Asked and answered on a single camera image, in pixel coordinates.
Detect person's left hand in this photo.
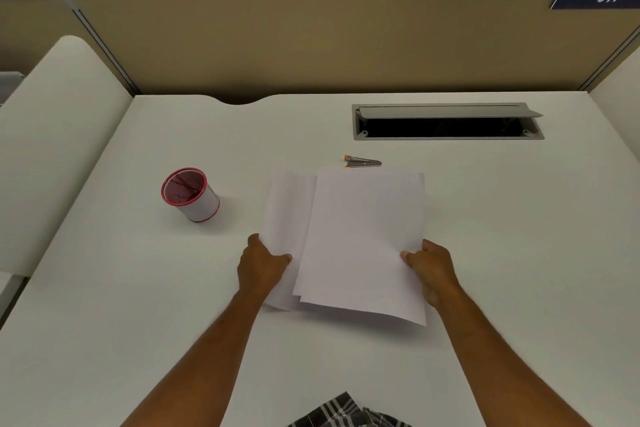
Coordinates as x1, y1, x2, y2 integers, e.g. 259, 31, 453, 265
236, 233, 293, 295

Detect person's right hand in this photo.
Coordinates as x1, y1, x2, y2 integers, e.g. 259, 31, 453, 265
399, 239, 461, 310

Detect white paper sheets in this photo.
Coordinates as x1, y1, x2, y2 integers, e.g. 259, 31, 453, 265
259, 167, 429, 328

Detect orange and grey stapler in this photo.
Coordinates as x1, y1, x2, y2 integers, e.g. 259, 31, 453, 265
343, 154, 383, 170

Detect person's right forearm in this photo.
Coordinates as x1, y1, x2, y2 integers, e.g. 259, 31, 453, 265
429, 286, 593, 427

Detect person's left forearm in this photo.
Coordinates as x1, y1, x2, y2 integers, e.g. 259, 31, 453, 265
119, 286, 273, 427

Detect white desk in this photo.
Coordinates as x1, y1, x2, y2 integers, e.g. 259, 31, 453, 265
0, 90, 640, 427

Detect white pen cup red rim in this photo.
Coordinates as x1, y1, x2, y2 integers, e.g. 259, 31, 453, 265
160, 167, 221, 224

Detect black white plaid shirt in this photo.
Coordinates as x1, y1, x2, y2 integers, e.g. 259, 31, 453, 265
287, 391, 413, 427

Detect white side divider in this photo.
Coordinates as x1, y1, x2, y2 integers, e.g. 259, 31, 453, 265
0, 35, 135, 275
589, 57, 640, 165

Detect beige partition panel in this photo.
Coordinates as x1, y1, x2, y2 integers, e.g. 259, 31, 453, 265
0, 0, 640, 105

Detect grey desk cable tray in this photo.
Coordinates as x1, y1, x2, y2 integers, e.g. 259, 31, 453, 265
351, 102, 546, 141

